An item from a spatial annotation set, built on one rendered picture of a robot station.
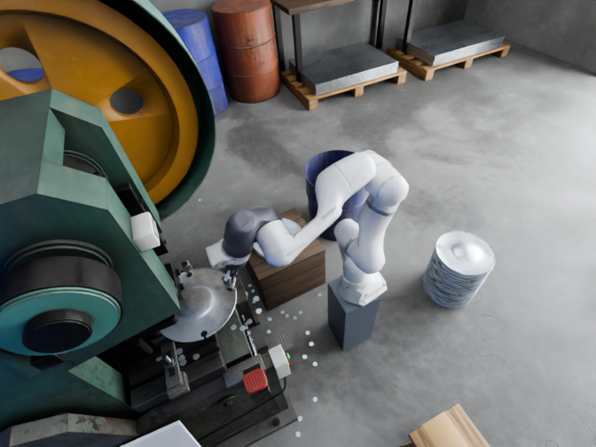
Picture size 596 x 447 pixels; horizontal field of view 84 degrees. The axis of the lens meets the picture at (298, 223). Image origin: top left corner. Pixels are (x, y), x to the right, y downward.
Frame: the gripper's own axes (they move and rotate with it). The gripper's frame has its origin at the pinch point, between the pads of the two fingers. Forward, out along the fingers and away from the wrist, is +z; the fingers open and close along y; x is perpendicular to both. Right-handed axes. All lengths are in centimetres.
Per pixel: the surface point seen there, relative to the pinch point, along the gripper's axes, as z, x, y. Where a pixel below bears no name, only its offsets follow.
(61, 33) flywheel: -58, 58, 16
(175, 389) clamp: 9.2, 0.7, -35.8
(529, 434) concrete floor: 36, -147, 7
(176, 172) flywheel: -17.7, 33.0, 21.6
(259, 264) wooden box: 49, -3, 38
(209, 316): 4.5, 1.4, -12.5
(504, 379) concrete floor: 39, -139, 28
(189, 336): 5.5, 4.2, -20.9
